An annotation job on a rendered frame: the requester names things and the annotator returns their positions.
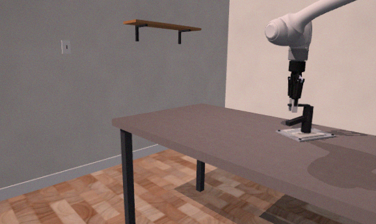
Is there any black faucet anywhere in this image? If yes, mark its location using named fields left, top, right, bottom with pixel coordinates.
left=283, top=104, right=326, bottom=139

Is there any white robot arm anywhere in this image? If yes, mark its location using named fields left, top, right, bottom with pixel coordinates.
left=265, top=0, right=356, bottom=61

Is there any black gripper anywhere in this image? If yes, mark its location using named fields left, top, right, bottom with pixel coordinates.
left=288, top=61, right=306, bottom=113

